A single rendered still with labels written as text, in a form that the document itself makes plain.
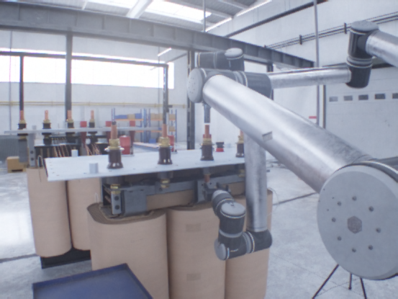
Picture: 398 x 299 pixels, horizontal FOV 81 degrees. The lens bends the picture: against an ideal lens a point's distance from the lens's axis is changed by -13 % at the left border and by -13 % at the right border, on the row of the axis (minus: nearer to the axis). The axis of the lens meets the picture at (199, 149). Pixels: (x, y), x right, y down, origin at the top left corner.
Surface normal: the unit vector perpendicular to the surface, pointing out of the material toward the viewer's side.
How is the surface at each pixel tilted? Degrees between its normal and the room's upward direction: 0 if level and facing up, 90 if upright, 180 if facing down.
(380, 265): 96
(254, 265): 90
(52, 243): 90
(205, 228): 90
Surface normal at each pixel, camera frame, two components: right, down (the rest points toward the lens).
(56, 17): 0.54, 0.07
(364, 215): -0.92, 0.06
